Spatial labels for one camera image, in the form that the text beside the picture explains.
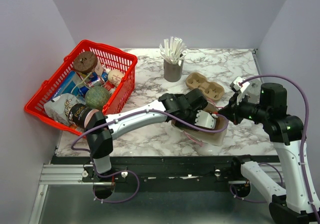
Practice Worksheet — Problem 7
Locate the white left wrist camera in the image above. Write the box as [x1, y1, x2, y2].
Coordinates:
[194, 110, 218, 130]

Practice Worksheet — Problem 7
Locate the red and white can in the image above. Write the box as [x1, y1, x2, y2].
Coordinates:
[103, 81, 116, 93]

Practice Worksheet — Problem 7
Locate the red plastic shopping basket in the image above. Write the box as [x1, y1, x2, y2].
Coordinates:
[23, 39, 139, 137]

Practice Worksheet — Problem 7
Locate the cream bottle with pink print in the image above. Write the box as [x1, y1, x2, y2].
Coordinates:
[106, 68, 125, 87]

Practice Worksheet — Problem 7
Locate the blue drink can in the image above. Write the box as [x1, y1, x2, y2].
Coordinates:
[78, 85, 91, 97]

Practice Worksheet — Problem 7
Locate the grey straw holder can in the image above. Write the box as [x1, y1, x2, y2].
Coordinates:
[163, 60, 184, 83]

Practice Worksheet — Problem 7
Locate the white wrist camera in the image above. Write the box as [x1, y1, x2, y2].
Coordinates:
[194, 110, 218, 130]
[229, 76, 251, 105]

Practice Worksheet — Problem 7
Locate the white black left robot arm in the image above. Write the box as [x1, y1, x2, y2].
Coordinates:
[85, 89, 217, 182]

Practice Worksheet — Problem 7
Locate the white wrapped straws bunch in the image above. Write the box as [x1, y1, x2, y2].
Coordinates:
[159, 36, 187, 66]

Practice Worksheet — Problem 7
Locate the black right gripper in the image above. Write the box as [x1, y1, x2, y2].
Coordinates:
[217, 90, 270, 125]

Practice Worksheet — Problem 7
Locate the white grey snack bag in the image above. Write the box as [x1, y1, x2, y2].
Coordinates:
[44, 93, 80, 126]

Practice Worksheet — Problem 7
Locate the black Force tub pink lid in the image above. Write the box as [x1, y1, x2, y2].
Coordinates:
[67, 103, 99, 129]

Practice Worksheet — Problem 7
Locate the green round melon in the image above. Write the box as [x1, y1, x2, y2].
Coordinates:
[85, 86, 111, 111]

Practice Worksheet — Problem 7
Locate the aluminium extrusion rail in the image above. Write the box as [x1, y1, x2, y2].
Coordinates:
[29, 163, 112, 224]

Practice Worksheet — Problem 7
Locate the blue flat box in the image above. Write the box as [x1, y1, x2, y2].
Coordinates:
[51, 70, 82, 99]

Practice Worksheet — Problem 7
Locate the black table front rail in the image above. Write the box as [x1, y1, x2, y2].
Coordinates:
[51, 153, 281, 194]

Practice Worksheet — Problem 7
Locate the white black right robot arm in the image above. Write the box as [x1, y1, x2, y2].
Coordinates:
[219, 80, 320, 224]

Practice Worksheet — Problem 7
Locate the brown lidded round jar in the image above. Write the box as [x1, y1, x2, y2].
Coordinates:
[73, 51, 98, 74]

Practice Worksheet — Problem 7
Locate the pink beige paper bag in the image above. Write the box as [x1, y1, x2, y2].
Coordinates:
[171, 102, 227, 147]

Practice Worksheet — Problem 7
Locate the brown cardboard cup carrier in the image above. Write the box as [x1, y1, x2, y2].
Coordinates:
[185, 72, 225, 102]

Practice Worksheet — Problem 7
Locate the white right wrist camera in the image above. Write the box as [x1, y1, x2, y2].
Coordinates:
[229, 76, 251, 105]

